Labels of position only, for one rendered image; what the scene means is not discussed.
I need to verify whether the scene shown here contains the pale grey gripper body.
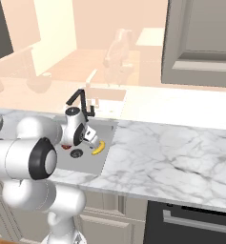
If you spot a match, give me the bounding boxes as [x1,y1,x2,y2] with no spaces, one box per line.
[83,128,98,148]

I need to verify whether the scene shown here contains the yellow banana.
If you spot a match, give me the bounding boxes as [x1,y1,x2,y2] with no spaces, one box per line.
[91,140,106,156]

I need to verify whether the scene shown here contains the grey sink basin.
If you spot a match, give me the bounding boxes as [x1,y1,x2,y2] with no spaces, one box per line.
[52,114,119,176]

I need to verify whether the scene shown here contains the black sink tap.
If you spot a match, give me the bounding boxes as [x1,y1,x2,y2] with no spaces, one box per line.
[65,89,96,122]

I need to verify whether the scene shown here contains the beige drawer front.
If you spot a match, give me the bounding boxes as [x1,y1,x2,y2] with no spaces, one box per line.
[84,190,122,213]

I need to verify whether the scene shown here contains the beige cupboard door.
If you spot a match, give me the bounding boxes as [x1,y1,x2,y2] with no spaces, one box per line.
[0,185,24,240]
[75,213,147,244]

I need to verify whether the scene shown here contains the black dishwasher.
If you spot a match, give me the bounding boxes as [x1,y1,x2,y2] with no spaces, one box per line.
[142,199,226,244]

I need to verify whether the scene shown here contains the silver dishwasher handle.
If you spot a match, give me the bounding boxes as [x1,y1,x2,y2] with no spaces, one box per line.
[162,209,226,236]

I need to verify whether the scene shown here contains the grey wall cupboard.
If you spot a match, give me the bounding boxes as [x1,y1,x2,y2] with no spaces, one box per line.
[160,0,226,88]

